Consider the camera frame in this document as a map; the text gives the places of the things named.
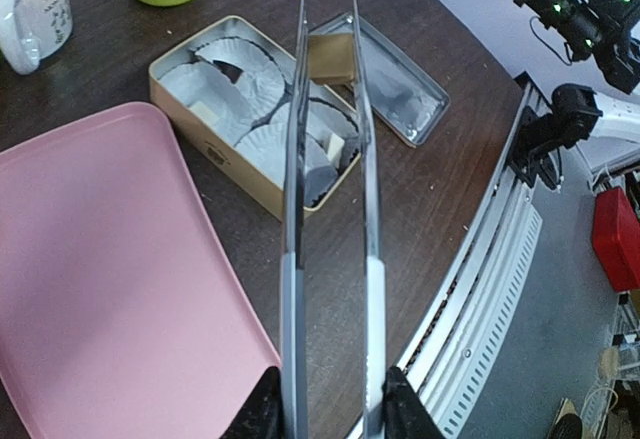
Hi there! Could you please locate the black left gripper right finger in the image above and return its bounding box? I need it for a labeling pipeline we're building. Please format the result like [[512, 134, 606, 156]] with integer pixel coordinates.
[[383, 366, 444, 439]]

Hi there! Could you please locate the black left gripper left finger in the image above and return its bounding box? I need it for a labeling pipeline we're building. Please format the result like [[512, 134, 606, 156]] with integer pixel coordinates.
[[220, 366, 283, 439]]

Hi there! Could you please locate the bear print tin lid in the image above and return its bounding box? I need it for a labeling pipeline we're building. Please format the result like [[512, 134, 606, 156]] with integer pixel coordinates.
[[312, 13, 450, 148]]

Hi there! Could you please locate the light brown chocolate square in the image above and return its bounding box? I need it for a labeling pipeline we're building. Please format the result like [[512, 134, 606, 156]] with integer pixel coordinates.
[[308, 33, 355, 85]]

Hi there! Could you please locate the white ridged chocolate square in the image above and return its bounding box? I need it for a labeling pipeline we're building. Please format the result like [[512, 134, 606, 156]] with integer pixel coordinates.
[[322, 132, 345, 169]]

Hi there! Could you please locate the white chocolate bar piece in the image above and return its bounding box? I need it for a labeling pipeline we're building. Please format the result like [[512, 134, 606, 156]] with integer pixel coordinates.
[[189, 101, 220, 127]]

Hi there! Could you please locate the dark heart chocolate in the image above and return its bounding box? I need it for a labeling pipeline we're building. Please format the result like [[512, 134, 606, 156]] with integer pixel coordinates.
[[212, 60, 244, 84]]

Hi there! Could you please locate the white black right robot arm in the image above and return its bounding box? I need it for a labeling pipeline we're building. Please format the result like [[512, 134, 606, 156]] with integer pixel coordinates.
[[508, 0, 639, 190]]

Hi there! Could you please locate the pink plastic tray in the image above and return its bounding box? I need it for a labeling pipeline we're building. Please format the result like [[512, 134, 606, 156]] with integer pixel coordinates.
[[1, 102, 279, 438]]

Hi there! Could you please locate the white paper cupcake liner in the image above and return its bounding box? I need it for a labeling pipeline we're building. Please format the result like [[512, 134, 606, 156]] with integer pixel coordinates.
[[195, 36, 285, 121], [159, 62, 254, 146], [236, 123, 338, 207], [268, 98, 357, 174]]

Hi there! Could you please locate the red box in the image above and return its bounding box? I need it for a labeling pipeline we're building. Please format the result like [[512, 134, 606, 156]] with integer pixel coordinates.
[[592, 187, 639, 292]]

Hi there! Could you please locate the tan tin box base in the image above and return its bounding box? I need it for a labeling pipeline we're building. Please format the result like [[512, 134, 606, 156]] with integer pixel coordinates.
[[149, 16, 359, 218]]

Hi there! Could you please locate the floral white mug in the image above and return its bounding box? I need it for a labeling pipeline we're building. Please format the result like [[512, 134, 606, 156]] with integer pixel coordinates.
[[1, 0, 73, 75]]

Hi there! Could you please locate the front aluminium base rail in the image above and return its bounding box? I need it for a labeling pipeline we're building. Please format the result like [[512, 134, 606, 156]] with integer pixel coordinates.
[[393, 74, 547, 438]]

